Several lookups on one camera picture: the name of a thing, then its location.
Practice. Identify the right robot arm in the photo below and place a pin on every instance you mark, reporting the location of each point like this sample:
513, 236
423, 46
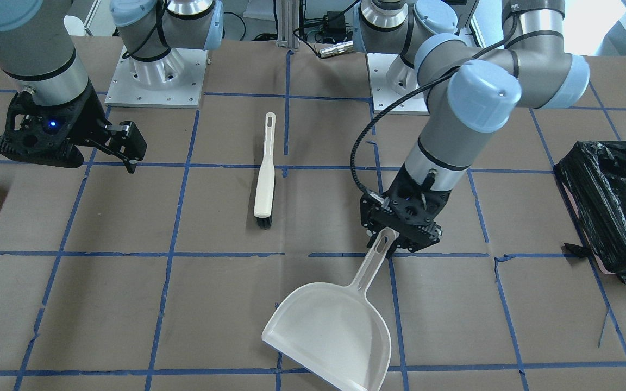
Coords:
37, 52

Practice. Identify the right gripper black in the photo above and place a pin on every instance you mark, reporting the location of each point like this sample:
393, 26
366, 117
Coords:
86, 124

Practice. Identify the beige hand brush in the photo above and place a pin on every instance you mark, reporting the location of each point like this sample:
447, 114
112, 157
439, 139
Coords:
265, 188

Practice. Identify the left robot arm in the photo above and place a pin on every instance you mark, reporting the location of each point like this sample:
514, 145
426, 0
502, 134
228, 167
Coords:
470, 93

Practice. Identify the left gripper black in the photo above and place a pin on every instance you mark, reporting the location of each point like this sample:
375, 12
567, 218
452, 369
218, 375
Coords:
370, 209

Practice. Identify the beige plastic dustpan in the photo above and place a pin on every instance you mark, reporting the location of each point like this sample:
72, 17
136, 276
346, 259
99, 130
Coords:
333, 330

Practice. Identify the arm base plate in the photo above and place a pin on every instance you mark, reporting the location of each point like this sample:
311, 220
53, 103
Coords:
390, 79
172, 82

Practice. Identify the black bag lined bin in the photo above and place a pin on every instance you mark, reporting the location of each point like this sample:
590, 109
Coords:
594, 175

